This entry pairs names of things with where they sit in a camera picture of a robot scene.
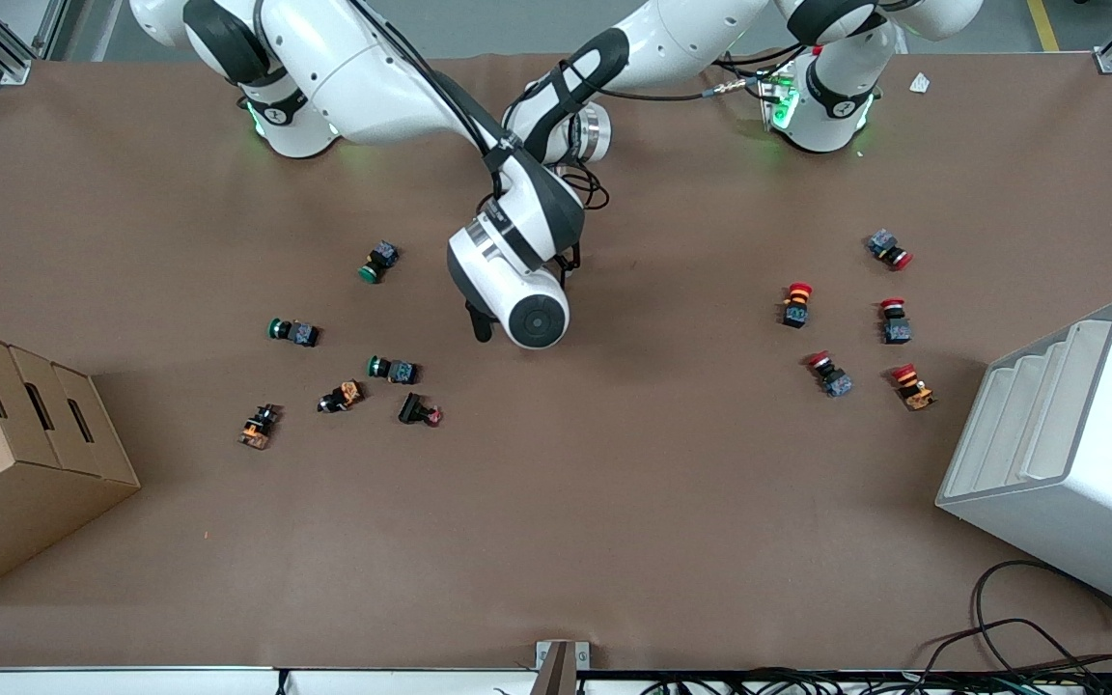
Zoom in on red mushroom button grey block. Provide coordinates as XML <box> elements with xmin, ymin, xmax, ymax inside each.
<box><xmin>867</xmin><ymin>229</ymin><xmax>914</xmax><ymax>271</ymax></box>
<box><xmin>804</xmin><ymin>351</ymin><xmax>854</xmax><ymax>399</ymax></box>
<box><xmin>879</xmin><ymin>298</ymin><xmax>912</xmax><ymax>346</ymax></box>

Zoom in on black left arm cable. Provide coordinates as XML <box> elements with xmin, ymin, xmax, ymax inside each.
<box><xmin>556</xmin><ymin>43</ymin><xmax>808</xmax><ymax>213</ymax></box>

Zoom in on green pushbutton grey block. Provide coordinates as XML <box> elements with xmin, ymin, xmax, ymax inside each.
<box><xmin>358</xmin><ymin>240</ymin><xmax>400</xmax><ymax>285</ymax></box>
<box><xmin>267</xmin><ymin>318</ymin><xmax>321</xmax><ymax>348</ymax></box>
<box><xmin>367</xmin><ymin>355</ymin><xmax>419</xmax><ymax>385</ymax></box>

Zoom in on black base connector cable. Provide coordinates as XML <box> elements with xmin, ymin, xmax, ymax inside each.
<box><xmin>706</xmin><ymin>53</ymin><xmax>781</xmax><ymax>99</ymax></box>

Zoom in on white compartment bin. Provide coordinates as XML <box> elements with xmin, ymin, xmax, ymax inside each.
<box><xmin>935</xmin><ymin>298</ymin><xmax>1112</xmax><ymax>621</ymax></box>

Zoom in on cardboard box with slots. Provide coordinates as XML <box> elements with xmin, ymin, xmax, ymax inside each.
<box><xmin>0</xmin><ymin>322</ymin><xmax>141</xmax><ymax>607</ymax></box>

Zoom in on base connector plate green light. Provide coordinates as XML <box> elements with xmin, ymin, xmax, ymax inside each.
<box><xmin>758</xmin><ymin>63</ymin><xmax>800</xmax><ymax>133</ymax></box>

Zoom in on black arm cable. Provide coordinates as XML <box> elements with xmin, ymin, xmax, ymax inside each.
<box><xmin>556</xmin><ymin>43</ymin><xmax>808</xmax><ymax>213</ymax></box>
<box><xmin>348</xmin><ymin>0</ymin><xmax>520</xmax><ymax>160</ymax></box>

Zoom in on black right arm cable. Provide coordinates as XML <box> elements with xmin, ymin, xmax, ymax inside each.
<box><xmin>348</xmin><ymin>0</ymin><xmax>520</xmax><ymax>160</ymax></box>

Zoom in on black looped cable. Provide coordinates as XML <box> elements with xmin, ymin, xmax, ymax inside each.
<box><xmin>969</xmin><ymin>560</ymin><xmax>1112</xmax><ymax>679</ymax></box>

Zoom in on black selector orange block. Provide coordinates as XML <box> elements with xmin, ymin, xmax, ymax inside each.
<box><xmin>238</xmin><ymin>403</ymin><xmax>282</xmax><ymax>451</ymax></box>
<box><xmin>318</xmin><ymin>380</ymin><xmax>366</xmax><ymax>414</ymax></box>

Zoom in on red button orange contact block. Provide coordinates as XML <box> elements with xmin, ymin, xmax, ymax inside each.
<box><xmin>889</xmin><ymin>363</ymin><xmax>936</xmax><ymax>412</ymax></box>

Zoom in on black cable bundle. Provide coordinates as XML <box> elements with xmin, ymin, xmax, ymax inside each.
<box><xmin>638</xmin><ymin>664</ymin><xmax>1112</xmax><ymax>695</ymax></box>

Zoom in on red button orange striped collar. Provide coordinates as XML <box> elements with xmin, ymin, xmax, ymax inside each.
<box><xmin>780</xmin><ymin>282</ymin><xmax>815</xmax><ymax>330</ymax></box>

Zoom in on grey metal bracket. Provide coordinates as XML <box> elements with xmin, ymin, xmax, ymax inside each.
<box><xmin>535</xmin><ymin>640</ymin><xmax>592</xmax><ymax>695</ymax></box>

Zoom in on brown table mat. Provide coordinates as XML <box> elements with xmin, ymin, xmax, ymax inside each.
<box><xmin>0</xmin><ymin>50</ymin><xmax>1112</xmax><ymax>673</ymax></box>

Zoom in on black switch red lamp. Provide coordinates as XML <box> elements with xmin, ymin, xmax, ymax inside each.
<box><xmin>398</xmin><ymin>392</ymin><xmax>444</xmax><ymax>428</ymax></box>

